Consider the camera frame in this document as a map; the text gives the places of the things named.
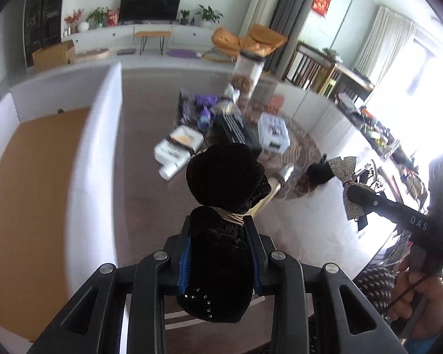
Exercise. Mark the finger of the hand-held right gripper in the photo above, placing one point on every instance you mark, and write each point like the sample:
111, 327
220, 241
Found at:
384, 206

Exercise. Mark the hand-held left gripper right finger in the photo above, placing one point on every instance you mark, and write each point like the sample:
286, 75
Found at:
257, 261

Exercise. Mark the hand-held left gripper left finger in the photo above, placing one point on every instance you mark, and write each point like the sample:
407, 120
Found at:
184, 261

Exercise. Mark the glitter bow hair clip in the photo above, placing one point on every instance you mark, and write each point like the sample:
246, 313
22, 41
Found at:
345, 167

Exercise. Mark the black velvet hair bow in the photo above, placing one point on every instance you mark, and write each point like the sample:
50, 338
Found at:
225, 177

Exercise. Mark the white storage box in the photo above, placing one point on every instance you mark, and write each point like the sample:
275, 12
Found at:
96, 155

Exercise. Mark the person's right hand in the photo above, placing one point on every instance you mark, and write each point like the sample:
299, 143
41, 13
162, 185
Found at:
435, 302

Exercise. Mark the tan wooden piece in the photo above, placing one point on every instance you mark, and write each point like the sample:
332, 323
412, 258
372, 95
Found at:
267, 197

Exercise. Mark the cluttered side counter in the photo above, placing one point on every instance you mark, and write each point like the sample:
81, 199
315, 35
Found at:
384, 136

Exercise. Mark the black white patterned cloth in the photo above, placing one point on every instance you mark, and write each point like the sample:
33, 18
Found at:
373, 287

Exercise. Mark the white bottle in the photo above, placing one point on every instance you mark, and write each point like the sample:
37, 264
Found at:
171, 171

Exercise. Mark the small silver tin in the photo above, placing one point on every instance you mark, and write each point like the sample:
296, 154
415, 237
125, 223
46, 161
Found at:
286, 172

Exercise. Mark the white food tray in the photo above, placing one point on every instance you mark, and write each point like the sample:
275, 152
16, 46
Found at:
186, 138

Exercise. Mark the white cartoon print plastic box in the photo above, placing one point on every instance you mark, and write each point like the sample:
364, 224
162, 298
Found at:
273, 132

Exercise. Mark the wooden desk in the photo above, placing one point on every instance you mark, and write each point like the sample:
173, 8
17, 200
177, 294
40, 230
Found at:
350, 77

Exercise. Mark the chopstick bundle in clear bag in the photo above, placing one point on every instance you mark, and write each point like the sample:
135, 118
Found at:
234, 127

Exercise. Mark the purple toy in clear bag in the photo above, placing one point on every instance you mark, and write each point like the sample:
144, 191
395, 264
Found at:
205, 108

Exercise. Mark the white curtain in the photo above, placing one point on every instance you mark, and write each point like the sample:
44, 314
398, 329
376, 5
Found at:
387, 40

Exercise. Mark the small clear bottle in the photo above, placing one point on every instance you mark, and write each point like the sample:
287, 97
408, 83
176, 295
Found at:
232, 94

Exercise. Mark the clear snack jar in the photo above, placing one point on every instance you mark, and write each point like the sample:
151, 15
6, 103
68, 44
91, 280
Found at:
248, 72

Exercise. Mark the purple round mat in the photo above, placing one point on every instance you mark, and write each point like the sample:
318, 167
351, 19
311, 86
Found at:
182, 53

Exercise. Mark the grey curtain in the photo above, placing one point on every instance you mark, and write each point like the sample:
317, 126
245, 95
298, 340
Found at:
295, 14

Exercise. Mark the orange lounge chair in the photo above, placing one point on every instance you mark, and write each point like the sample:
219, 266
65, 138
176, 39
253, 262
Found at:
243, 42

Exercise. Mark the light wooden tray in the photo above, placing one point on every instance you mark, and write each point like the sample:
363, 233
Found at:
90, 56

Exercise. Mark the wooden bench with metal legs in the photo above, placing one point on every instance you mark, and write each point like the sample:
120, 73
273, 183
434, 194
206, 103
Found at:
153, 32

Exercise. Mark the white standing air conditioner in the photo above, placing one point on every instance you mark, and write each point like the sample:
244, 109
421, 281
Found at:
264, 3

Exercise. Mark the white television cabinet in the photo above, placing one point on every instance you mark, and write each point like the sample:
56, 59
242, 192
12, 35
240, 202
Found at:
107, 37

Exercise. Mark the cardboard box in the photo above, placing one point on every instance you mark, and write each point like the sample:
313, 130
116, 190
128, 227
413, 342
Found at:
53, 57

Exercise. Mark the small potted plant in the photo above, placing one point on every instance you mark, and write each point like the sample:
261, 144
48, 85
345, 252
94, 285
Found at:
184, 16

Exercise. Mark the large leafy potted plant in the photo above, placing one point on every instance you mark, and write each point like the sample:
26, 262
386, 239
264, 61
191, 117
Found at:
208, 14

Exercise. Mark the red gift box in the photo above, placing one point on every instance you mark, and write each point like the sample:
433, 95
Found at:
113, 18

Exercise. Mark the white round vase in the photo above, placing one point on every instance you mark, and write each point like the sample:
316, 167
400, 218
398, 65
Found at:
83, 26

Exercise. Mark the black television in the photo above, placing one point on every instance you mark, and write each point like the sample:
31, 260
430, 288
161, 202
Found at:
149, 7

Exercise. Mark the green potted plant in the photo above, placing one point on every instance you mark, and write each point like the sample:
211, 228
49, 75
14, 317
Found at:
98, 16

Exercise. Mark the red flower plant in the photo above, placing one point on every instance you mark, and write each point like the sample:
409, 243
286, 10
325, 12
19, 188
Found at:
74, 18

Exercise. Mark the dark display cabinet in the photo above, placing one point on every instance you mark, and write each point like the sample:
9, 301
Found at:
44, 14

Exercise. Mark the red wall decoration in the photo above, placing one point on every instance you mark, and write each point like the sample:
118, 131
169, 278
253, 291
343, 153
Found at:
321, 2

